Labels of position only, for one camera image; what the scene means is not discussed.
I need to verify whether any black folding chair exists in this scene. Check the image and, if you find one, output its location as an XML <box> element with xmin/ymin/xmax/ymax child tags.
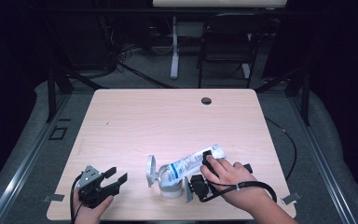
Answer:
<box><xmin>197</xmin><ymin>12</ymin><xmax>269</xmax><ymax>89</ymax></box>

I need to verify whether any grey tape tab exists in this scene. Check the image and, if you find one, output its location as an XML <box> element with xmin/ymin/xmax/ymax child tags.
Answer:
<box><xmin>281</xmin><ymin>191</ymin><xmax>302</xmax><ymax>205</ymax></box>
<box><xmin>42</xmin><ymin>193</ymin><xmax>65</xmax><ymax>203</ymax></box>

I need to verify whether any hand-held gripper black cable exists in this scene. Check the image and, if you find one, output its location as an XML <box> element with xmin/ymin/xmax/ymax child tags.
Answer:
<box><xmin>70</xmin><ymin>172</ymin><xmax>86</xmax><ymax>224</ymax></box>
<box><xmin>200</xmin><ymin>180</ymin><xmax>278</xmax><ymax>203</ymax></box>

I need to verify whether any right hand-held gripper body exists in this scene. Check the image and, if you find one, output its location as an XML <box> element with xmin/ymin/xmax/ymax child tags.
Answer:
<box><xmin>184</xmin><ymin>174</ymin><xmax>214</xmax><ymax>203</ymax></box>

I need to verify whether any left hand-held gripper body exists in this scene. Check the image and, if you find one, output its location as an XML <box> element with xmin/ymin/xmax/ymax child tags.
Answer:
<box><xmin>76</xmin><ymin>164</ymin><xmax>120</xmax><ymax>209</ymax></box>

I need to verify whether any white desk top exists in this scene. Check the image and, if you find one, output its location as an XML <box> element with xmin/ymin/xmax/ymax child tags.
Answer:
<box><xmin>152</xmin><ymin>0</ymin><xmax>288</xmax><ymax>8</ymax></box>

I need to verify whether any thin black floor cable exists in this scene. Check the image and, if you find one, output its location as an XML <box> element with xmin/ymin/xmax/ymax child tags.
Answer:
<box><xmin>264</xmin><ymin>116</ymin><xmax>297</xmax><ymax>181</ymax></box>

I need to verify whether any aluminium floor rail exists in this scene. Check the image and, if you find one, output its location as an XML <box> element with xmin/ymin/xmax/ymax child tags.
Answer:
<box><xmin>0</xmin><ymin>92</ymin><xmax>73</xmax><ymax>224</ymax></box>
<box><xmin>287</xmin><ymin>92</ymin><xmax>357</xmax><ymax>224</ymax></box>

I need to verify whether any black metal stand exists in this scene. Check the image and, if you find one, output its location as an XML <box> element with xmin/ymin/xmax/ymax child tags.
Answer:
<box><xmin>255</xmin><ymin>67</ymin><xmax>311</xmax><ymax>127</ymax></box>
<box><xmin>46</xmin><ymin>66</ymin><xmax>106</xmax><ymax>123</ymax></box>

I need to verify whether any person's left hand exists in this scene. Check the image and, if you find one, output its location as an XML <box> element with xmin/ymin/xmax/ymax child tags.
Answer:
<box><xmin>72</xmin><ymin>195</ymin><xmax>115</xmax><ymax>224</ymax></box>

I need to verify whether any right hand-held gripper black cable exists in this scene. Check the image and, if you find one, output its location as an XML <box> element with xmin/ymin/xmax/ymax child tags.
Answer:
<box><xmin>200</xmin><ymin>180</ymin><xmax>278</xmax><ymax>203</ymax></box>

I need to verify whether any white desk leg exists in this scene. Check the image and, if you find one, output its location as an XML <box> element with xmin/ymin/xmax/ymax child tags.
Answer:
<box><xmin>170</xmin><ymin>16</ymin><xmax>180</xmax><ymax>80</ymax></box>

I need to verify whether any person's right hand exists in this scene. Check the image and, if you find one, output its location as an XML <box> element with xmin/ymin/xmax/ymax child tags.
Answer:
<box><xmin>200</xmin><ymin>154</ymin><xmax>272</xmax><ymax>210</ymax></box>

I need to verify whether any clear jar with white lid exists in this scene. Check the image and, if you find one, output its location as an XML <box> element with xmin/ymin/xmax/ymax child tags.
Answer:
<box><xmin>145</xmin><ymin>154</ymin><xmax>185</xmax><ymax>199</ymax></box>

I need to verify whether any left hand-held gripper black cable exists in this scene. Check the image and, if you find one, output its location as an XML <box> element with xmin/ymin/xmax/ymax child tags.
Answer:
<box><xmin>70</xmin><ymin>172</ymin><xmax>86</xmax><ymax>224</ymax></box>

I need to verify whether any thick black floor cable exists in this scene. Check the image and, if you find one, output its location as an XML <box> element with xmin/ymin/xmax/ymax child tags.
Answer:
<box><xmin>117</xmin><ymin>60</ymin><xmax>175</xmax><ymax>90</ymax></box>

